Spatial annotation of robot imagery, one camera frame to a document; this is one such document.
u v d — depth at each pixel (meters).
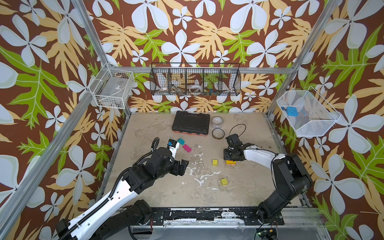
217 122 1.15
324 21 0.72
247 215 0.74
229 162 0.90
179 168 0.61
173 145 0.61
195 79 0.97
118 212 0.58
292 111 0.86
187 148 1.01
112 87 0.86
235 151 0.70
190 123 1.11
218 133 1.08
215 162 0.91
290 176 0.46
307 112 0.83
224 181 0.84
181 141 1.03
